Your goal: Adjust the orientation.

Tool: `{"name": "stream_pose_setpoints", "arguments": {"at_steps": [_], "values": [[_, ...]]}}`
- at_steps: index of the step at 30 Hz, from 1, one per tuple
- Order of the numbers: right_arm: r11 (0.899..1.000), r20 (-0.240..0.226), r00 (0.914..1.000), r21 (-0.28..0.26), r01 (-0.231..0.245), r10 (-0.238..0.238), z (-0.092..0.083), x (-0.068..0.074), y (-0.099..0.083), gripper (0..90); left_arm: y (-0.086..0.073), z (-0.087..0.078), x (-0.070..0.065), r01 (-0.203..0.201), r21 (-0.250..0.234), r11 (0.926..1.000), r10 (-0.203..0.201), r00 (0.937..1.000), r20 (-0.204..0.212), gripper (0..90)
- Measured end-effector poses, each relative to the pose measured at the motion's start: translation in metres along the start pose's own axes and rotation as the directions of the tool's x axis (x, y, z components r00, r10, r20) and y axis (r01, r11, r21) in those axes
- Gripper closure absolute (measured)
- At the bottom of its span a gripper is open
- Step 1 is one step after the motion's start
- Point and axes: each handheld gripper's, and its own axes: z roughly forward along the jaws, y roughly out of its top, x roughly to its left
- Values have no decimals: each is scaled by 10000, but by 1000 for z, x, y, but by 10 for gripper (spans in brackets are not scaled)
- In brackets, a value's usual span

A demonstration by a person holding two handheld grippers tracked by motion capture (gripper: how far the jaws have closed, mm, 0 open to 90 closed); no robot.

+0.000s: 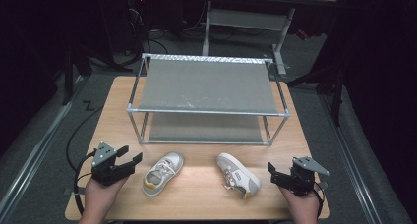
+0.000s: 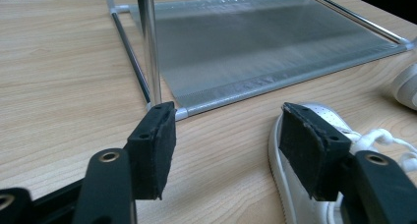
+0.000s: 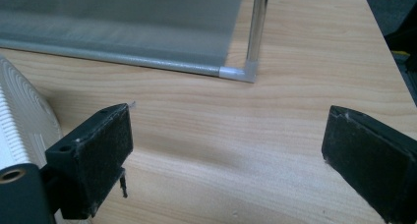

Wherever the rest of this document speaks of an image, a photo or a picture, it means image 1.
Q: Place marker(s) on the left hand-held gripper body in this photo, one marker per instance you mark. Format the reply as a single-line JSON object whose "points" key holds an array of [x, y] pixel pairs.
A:
{"points": [[104, 171]]}

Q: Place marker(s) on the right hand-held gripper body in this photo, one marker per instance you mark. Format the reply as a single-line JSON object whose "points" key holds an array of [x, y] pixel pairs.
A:
{"points": [[303, 181]]}

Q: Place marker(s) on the white grey child's sneaker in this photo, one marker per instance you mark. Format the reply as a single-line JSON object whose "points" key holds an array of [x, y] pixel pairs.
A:
{"points": [[237, 176], [162, 175]]}

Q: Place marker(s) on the grey two-tier shoe rack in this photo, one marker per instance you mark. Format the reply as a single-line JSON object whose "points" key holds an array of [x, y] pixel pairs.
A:
{"points": [[206, 86]]}

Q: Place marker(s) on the person's right hand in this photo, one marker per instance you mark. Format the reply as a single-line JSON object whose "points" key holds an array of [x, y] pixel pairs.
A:
{"points": [[303, 207]]}

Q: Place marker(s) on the person's left hand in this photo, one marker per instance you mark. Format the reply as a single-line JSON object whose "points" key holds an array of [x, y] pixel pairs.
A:
{"points": [[98, 197]]}

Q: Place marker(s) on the grey tape piece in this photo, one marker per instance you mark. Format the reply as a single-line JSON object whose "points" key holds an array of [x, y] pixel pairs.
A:
{"points": [[80, 191], [324, 184]]}

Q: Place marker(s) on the black stand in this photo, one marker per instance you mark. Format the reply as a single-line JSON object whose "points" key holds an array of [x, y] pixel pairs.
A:
{"points": [[68, 73], [337, 93]]}

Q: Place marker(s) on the background desk with grey panel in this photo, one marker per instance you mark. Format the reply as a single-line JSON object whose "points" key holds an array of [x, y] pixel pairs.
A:
{"points": [[249, 19]]}

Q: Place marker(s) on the aluminium floor rail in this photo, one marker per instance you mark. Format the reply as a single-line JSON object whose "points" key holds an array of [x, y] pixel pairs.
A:
{"points": [[36, 152], [350, 158]]}

